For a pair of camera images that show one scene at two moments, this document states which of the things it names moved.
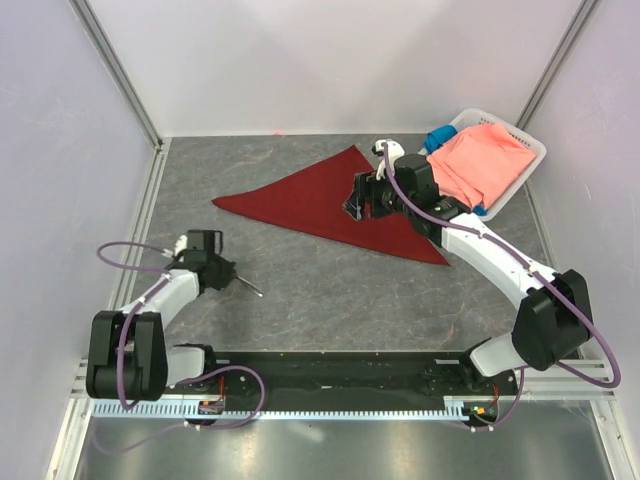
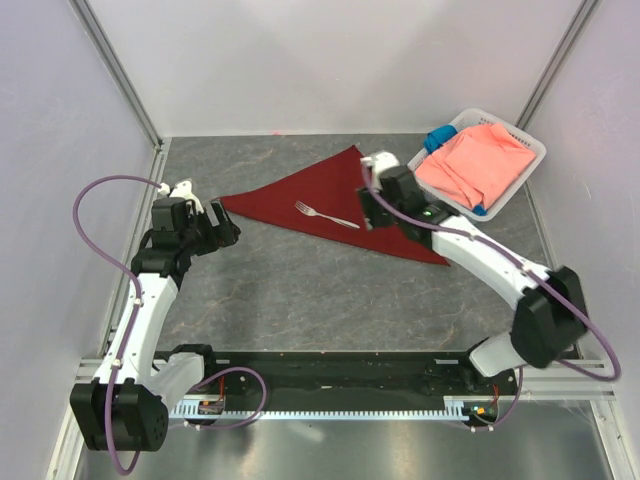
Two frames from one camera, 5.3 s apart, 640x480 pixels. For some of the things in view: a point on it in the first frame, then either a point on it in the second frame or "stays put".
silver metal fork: x=253 y=287 → x=308 y=210
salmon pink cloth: x=478 y=162 stays put
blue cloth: x=437 y=137 stays put
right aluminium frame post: x=555 y=62 stays put
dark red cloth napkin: x=313 y=194 stays put
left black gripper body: x=223 y=272 → x=201 y=236
